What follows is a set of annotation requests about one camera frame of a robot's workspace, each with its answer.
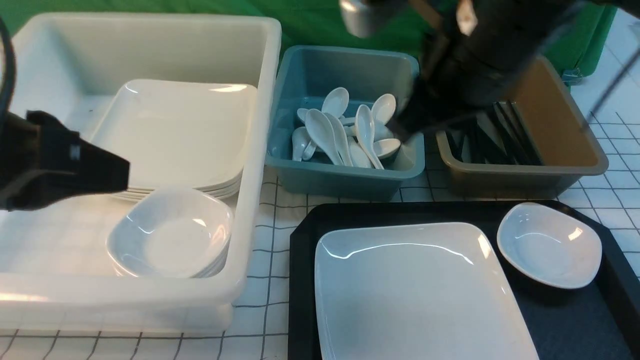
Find black chopsticks in bin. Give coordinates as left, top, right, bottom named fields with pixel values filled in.
left=445, top=100, right=544, bottom=166

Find blue-grey plastic bin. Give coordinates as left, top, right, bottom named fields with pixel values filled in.
left=265, top=45, right=425, bottom=202

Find large white plastic bin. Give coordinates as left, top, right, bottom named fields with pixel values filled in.
left=1, top=13, right=282, bottom=335

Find stack of white bowls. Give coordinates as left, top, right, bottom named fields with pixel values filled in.
left=105, top=187, right=234, bottom=278

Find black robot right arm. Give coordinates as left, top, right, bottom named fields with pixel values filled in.
left=339, top=0, right=586, bottom=142

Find brown plastic bin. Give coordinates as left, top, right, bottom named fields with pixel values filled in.
left=435, top=57, right=610, bottom=199

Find black serving tray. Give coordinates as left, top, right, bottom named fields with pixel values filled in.
left=287, top=199, right=640, bottom=360

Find white spoon upper right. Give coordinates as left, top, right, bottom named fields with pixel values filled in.
left=371, top=93, right=397, bottom=125

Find white ceramic soup spoon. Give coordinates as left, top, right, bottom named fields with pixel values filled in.
left=355, top=104, right=385, bottom=170

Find white rectangular rice plate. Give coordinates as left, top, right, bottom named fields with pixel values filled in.
left=314, top=222, right=538, bottom=360

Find white spoon lower right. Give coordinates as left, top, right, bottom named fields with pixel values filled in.
left=373, top=138, right=402, bottom=160

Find white spoon in bin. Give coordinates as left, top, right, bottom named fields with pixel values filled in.
left=305, top=109, right=345, bottom=166

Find metal binder clip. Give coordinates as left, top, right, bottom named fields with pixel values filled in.
left=560, top=68, right=583, bottom=87

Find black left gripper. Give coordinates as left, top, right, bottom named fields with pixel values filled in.
left=1, top=111, right=130, bottom=212

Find white bowl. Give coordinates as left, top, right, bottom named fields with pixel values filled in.
left=496, top=202, right=603, bottom=290

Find white spoon upper left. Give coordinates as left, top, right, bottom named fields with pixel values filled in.
left=321, top=87, right=350, bottom=118

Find stack of white plates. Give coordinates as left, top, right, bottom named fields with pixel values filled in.
left=90, top=79, right=258, bottom=201

